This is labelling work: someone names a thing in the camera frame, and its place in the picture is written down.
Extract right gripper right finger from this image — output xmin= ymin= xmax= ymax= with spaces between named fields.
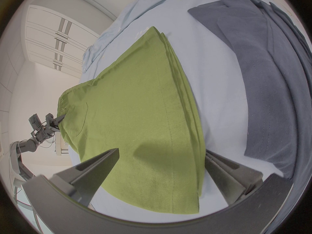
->
xmin=205 ymin=149 xmax=264 ymax=207

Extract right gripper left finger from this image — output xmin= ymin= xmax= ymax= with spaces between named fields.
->
xmin=49 ymin=148 xmax=120 ymax=207

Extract green shorts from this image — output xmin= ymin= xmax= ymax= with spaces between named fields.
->
xmin=57 ymin=26 xmax=206 ymax=215

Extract bed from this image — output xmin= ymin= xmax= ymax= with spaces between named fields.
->
xmin=68 ymin=0 xmax=305 ymax=225

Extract dark blue garment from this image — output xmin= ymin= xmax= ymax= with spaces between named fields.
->
xmin=188 ymin=0 xmax=312 ymax=228

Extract pale chest of drawers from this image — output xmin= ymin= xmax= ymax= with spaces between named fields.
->
xmin=54 ymin=132 xmax=70 ymax=155

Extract window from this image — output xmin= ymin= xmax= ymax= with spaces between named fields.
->
xmin=13 ymin=189 xmax=40 ymax=226

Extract white wardrobe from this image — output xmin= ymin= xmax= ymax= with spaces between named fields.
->
xmin=26 ymin=5 xmax=99 ymax=78

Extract pale blue quilt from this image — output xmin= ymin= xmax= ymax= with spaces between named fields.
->
xmin=82 ymin=0 xmax=220 ymax=74

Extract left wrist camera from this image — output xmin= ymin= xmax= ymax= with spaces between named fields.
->
xmin=29 ymin=114 xmax=43 ymax=131

